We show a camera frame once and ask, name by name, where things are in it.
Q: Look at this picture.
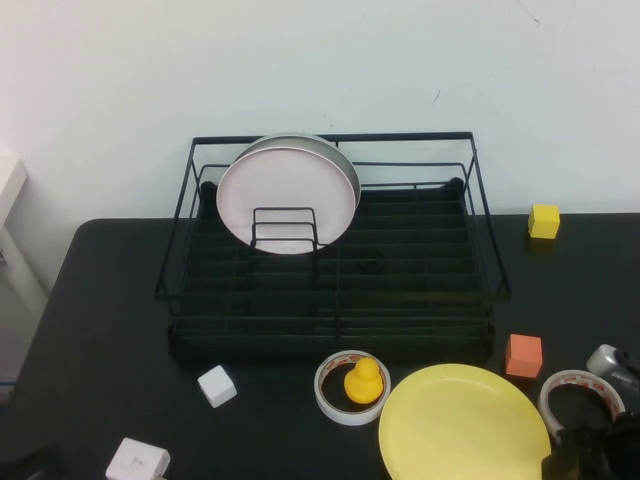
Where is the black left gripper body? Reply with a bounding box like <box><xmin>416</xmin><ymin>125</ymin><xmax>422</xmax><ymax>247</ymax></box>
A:
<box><xmin>19</xmin><ymin>446</ymin><xmax>69</xmax><ymax>480</ymax></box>

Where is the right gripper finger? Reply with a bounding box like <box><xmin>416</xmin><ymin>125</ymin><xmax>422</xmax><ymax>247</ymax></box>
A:
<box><xmin>541</xmin><ymin>443</ymin><xmax>581</xmax><ymax>480</ymax></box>

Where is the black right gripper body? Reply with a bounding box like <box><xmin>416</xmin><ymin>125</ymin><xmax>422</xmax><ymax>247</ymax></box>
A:
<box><xmin>559</xmin><ymin>410</ymin><xmax>640</xmax><ymax>480</ymax></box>

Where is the white tape roll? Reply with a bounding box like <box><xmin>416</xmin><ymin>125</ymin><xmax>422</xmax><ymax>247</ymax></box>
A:
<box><xmin>537</xmin><ymin>368</ymin><xmax>629</xmax><ymax>441</ymax></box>
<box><xmin>313</xmin><ymin>349</ymin><xmax>392</xmax><ymax>427</ymax></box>

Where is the white power adapter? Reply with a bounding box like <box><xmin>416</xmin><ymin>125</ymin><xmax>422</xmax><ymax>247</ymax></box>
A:
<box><xmin>104</xmin><ymin>436</ymin><xmax>172</xmax><ymax>480</ymax></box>

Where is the white cabinet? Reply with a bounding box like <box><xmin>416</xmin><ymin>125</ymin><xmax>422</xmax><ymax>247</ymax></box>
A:
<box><xmin>0</xmin><ymin>158</ymin><xmax>51</xmax><ymax>406</ymax></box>

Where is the black wire dish rack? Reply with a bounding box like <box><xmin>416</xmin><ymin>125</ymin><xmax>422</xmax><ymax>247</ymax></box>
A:
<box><xmin>154</xmin><ymin>131</ymin><xmax>512</xmax><ymax>362</ymax></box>

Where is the white cube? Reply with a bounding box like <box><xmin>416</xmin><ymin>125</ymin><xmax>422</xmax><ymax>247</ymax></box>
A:
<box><xmin>197</xmin><ymin>364</ymin><xmax>239</xmax><ymax>410</ymax></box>

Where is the pink round plate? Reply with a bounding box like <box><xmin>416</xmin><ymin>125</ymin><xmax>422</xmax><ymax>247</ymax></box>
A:
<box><xmin>215</xmin><ymin>144</ymin><xmax>357</xmax><ymax>256</ymax></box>

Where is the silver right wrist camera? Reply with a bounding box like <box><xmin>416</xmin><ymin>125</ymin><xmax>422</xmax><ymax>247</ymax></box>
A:
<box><xmin>584</xmin><ymin>343</ymin><xmax>640</xmax><ymax>399</ymax></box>

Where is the yellow rubber duck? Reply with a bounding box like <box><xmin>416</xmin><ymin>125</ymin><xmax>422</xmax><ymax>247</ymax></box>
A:
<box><xmin>343</xmin><ymin>356</ymin><xmax>385</xmax><ymax>404</ymax></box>

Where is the grey round plate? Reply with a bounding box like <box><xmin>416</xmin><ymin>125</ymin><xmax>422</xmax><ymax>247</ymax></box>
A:
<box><xmin>244</xmin><ymin>132</ymin><xmax>362</xmax><ymax>211</ymax></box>

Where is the orange cube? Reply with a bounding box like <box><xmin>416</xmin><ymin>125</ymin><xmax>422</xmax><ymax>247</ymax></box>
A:
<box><xmin>503</xmin><ymin>333</ymin><xmax>544</xmax><ymax>379</ymax></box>

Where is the yellow round plate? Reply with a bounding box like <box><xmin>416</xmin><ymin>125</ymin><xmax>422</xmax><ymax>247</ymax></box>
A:
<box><xmin>377</xmin><ymin>363</ymin><xmax>553</xmax><ymax>480</ymax></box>

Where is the yellow cube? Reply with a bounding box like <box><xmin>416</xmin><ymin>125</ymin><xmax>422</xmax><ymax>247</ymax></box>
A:
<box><xmin>527</xmin><ymin>203</ymin><xmax>561</xmax><ymax>241</ymax></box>

